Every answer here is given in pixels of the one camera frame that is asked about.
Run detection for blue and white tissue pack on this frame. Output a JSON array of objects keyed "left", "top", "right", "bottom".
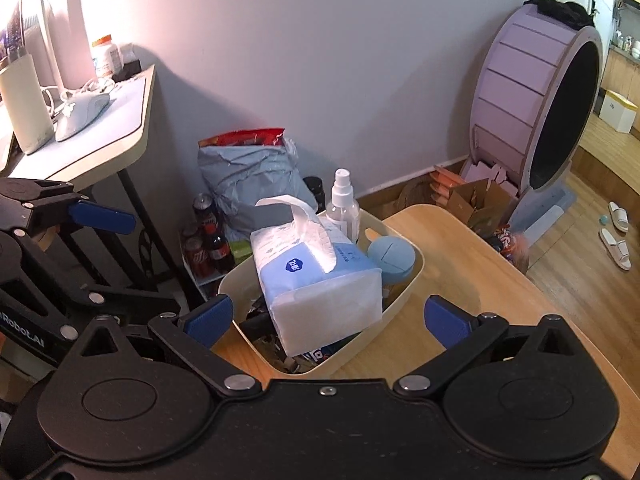
[{"left": 250, "top": 194, "right": 385, "bottom": 356}]

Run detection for white box with yellow lid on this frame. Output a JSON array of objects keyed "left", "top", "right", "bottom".
[{"left": 598, "top": 88, "right": 640, "bottom": 134}]

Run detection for cream plastic basket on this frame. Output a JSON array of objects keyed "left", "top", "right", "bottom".
[{"left": 217, "top": 204, "right": 426, "bottom": 377}]

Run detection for toothpick jar with blue lid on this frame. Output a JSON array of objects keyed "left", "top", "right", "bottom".
[{"left": 366, "top": 234, "right": 419, "bottom": 302}]

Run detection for blue sachet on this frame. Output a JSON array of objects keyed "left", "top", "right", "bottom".
[{"left": 299, "top": 342, "right": 342, "bottom": 366}]

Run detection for grey plastic bag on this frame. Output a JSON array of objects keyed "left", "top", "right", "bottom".
[{"left": 197, "top": 142, "right": 319, "bottom": 242}]

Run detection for small white shelf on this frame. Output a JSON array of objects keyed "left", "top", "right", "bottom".
[{"left": 177, "top": 230, "right": 227, "bottom": 307}]

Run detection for purple cat wheel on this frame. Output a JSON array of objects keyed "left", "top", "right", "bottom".
[{"left": 459, "top": 0, "right": 604, "bottom": 242}]

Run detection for wooden kitchen cabinet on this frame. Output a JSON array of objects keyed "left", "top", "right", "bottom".
[{"left": 600, "top": 45, "right": 640, "bottom": 107}]

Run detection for supplement bottle with orange cap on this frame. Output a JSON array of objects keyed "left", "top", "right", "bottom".
[{"left": 90, "top": 34, "right": 121, "bottom": 79}]

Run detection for black plastic bag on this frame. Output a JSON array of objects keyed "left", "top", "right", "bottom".
[{"left": 239, "top": 304, "right": 282, "bottom": 342}]

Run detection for open cardboard box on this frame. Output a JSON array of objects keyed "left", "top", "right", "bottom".
[{"left": 447, "top": 177, "right": 514, "bottom": 231}]

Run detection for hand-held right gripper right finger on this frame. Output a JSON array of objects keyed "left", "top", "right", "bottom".
[{"left": 393, "top": 296, "right": 593, "bottom": 401}]

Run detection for black cloth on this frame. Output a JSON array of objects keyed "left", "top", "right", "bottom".
[{"left": 522, "top": 0, "right": 597, "bottom": 31}]

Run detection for clear spray bottle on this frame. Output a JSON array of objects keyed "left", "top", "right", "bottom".
[{"left": 325, "top": 168, "right": 362, "bottom": 244}]

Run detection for cola can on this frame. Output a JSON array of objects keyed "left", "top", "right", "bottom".
[
  {"left": 182, "top": 225, "right": 211, "bottom": 279},
  {"left": 192, "top": 192, "right": 221, "bottom": 231}
]

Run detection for white desk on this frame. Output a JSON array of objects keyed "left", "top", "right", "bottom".
[{"left": 0, "top": 64, "right": 181, "bottom": 292}]

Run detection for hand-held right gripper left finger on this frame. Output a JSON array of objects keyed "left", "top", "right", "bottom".
[{"left": 75, "top": 295, "right": 263, "bottom": 399}]

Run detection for white slipper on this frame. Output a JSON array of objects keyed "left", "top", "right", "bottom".
[
  {"left": 598, "top": 227, "right": 632, "bottom": 272},
  {"left": 607, "top": 201, "right": 630, "bottom": 234}
]

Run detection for dishes on kitchen counter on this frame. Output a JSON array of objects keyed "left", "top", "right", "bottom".
[{"left": 612, "top": 30, "right": 640, "bottom": 59}]

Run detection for colourful snack packet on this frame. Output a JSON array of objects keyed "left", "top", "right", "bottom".
[{"left": 492, "top": 224, "right": 531, "bottom": 267}]

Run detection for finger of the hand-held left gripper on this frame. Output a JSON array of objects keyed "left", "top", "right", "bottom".
[
  {"left": 0, "top": 232, "right": 182, "bottom": 342},
  {"left": 0, "top": 176, "right": 137, "bottom": 235}
]

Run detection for cola bottle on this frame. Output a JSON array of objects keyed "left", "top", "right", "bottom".
[{"left": 202, "top": 222, "right": 236, "bottom": 275}]

